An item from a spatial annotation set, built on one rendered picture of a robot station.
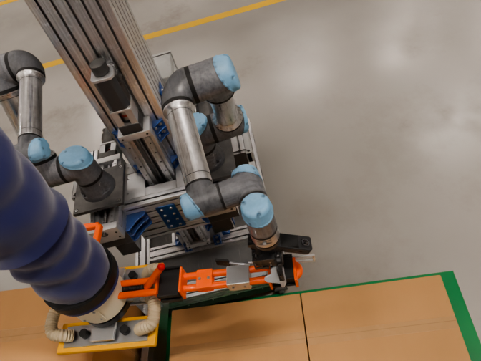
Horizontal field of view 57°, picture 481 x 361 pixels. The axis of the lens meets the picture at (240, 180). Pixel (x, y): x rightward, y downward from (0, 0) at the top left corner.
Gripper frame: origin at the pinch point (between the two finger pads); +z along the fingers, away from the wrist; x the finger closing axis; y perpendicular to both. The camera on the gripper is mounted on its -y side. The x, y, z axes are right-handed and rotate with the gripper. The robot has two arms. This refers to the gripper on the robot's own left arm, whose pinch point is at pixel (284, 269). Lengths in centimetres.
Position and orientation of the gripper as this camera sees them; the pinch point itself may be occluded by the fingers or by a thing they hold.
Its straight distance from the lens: 134.9
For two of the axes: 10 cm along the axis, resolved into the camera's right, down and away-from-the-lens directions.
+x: 0.0, 7.8, -6.2
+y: -9.8, 1.3, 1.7
